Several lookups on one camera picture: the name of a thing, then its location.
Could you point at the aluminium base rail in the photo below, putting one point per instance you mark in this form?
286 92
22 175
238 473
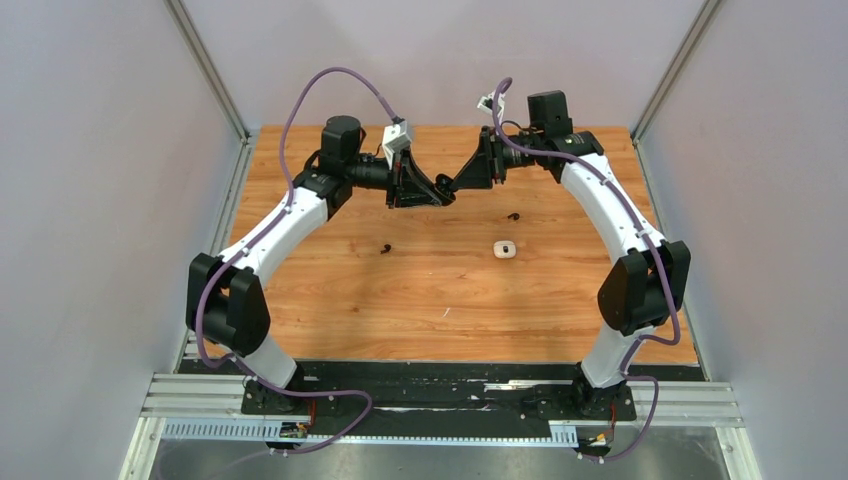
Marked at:
500 406

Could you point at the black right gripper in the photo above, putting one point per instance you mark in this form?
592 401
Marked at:
477 172

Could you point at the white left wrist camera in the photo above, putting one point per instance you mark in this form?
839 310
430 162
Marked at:
396 137

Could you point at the black earbud charging case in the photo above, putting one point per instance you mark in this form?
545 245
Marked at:
443 186

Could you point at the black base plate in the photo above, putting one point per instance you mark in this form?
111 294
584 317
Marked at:
352 378

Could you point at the right aluminium frame post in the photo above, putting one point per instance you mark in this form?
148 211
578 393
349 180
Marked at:
688 45

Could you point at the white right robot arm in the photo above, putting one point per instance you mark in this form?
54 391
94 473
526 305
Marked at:
642 294

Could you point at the aluminium frame post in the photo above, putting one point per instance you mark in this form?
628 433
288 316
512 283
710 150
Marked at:
192 38
688 45

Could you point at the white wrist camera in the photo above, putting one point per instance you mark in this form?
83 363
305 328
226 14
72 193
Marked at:
396 137
492 104

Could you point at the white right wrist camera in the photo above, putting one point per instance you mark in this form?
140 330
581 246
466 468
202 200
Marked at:
492 104

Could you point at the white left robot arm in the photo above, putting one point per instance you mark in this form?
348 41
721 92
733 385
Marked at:
225 294

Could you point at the left aluminium frame post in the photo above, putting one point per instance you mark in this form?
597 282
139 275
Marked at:
192 38

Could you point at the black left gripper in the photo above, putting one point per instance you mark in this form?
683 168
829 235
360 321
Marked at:
412 189

